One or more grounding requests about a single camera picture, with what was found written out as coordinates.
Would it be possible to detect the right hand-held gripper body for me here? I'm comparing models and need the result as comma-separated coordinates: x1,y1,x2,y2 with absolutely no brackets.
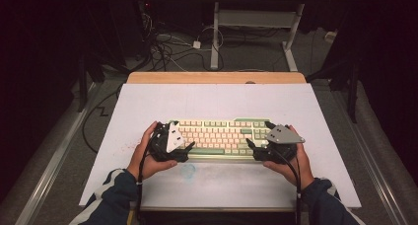
254,124,306,164

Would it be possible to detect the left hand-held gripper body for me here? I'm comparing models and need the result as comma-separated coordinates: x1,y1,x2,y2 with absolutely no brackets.
148,120,190,163

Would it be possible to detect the green and cream keyboard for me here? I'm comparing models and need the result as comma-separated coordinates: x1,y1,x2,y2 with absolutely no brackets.
167,116,277,161

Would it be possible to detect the person's left hand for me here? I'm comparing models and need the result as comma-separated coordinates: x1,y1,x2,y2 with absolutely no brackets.
126,120,178,181

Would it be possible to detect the person's right hand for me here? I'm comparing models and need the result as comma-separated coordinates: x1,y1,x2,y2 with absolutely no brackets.
263,125,315,190

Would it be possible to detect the white board sheet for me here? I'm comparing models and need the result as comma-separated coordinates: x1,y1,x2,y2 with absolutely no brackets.
79,83,362,209

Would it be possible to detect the wooden table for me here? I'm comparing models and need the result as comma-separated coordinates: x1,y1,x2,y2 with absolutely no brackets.
126,71,308,85

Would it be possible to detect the dark metal stand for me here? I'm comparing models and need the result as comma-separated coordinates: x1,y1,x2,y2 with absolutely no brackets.
76,51,107,113
307,51,361,124

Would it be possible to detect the white power strip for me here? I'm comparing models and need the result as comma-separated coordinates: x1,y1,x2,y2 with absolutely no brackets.
324,30,339,44

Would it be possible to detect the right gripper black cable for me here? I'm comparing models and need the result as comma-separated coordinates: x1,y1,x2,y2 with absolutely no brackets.
274,148,304,225

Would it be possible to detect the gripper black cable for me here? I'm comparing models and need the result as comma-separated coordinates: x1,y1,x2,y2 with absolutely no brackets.
135,142,156,225
274,148,304,225

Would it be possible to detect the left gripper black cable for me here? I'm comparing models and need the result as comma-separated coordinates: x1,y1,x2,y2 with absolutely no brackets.
135,142,156,225

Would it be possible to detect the tangle of floor cables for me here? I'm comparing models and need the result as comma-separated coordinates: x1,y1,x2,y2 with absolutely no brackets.
139,11,226,72

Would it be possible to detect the black floor cable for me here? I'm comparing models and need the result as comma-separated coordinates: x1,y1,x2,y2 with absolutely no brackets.
81,83,124,155

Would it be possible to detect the metal floor rail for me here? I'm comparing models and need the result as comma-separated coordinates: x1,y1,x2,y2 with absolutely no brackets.
14,83,102,225
329,86,410,225

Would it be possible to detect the white metal desk frame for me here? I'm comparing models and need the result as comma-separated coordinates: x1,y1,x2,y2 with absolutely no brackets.
196,0,350,72

